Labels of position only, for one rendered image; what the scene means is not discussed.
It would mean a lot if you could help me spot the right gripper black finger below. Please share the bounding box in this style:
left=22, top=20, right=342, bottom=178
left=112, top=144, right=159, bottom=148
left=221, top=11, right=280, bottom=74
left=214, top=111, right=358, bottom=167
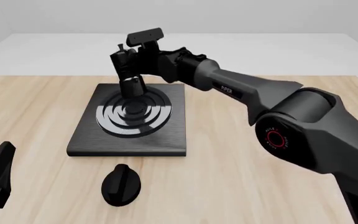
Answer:
left=109, top=50, right=140, bottom=80

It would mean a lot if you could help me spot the round black stove knob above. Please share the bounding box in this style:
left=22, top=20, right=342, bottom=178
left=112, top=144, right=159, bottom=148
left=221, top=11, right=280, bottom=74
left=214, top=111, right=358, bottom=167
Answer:
left=101, top=163, right=142, bottom=207

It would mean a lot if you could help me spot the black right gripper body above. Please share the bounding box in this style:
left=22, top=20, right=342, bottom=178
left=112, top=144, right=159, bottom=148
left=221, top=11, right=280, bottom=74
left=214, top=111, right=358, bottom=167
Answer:
left=136, top=46, right=180, bottom=84

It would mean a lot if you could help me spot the dark metal moka pot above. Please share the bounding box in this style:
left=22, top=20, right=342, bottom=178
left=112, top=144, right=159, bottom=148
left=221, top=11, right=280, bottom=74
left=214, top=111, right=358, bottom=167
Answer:
left=109, top=43, right=146, bottom=98

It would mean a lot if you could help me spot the flat plate on black stalk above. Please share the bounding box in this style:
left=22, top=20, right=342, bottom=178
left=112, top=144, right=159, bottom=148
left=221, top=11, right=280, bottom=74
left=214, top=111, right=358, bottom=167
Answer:
left=126, top=27, right=165, bottom=50

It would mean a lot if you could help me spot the flat black stove plate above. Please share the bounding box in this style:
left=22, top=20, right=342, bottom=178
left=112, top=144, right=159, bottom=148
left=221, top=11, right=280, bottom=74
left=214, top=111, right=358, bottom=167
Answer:
left=67, top=82, right=188, bottom=157

